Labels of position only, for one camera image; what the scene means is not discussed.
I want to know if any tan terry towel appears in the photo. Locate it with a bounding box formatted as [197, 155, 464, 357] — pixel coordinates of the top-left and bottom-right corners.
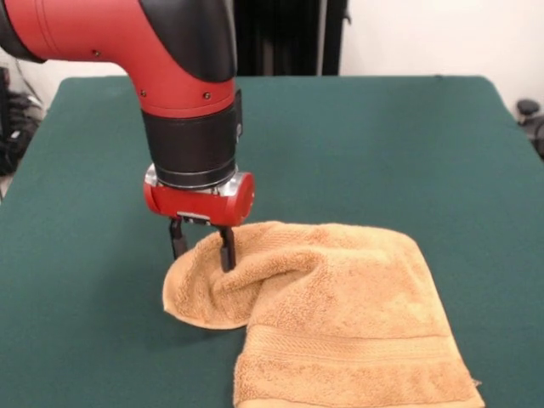
[162, 219, 485, 408]

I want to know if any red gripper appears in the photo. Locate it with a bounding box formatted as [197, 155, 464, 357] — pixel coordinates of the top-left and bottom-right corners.
[143, 163, 256, 273]

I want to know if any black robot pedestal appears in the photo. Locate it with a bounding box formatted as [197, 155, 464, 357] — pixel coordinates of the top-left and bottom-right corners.
[232, 0, 353, 77]

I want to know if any black case with red mark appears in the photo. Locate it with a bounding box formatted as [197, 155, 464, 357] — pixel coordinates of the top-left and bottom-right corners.
[0, 65, 11, 139]

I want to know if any dark green table cloth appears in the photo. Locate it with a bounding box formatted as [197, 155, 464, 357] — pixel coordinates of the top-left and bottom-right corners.
[0, 75, 544, 408]

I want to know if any black bag pile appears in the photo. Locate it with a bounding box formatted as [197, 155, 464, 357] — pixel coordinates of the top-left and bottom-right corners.
[0, 91, 46, 176]

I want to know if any black round chair part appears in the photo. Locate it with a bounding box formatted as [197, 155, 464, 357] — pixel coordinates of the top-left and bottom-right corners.
[516, 99, 544, 162]

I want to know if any thin grey wall cable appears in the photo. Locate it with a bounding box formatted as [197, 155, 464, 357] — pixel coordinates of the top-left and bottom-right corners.
[12, 57, 43, 105]

